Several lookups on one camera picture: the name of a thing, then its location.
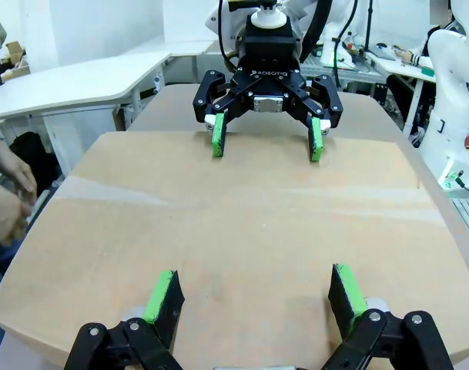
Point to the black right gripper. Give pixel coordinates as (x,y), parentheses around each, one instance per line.
(270,54)

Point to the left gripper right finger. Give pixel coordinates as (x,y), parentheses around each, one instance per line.
(347,304)

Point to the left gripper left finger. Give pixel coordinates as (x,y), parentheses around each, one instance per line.
(166,304)

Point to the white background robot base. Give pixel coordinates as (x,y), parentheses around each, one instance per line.
(330,46)

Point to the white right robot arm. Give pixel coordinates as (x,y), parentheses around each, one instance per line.
(449,88)

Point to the person right hand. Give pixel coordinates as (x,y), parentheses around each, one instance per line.
(5,216)

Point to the person left hand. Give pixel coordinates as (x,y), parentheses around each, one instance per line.
(20,173)

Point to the small white desk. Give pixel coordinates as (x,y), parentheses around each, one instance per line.
(191,48)

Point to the cluttered white work desk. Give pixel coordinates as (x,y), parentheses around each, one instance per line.
(396,65)

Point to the seated person dark clothing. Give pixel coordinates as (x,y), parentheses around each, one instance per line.
(423,46)

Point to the large white desk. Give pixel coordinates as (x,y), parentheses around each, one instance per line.
(84,85)

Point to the black bag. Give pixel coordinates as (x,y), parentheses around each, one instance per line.
(34,154)

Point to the open cardboard carton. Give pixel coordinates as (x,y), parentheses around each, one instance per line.
(16,48)

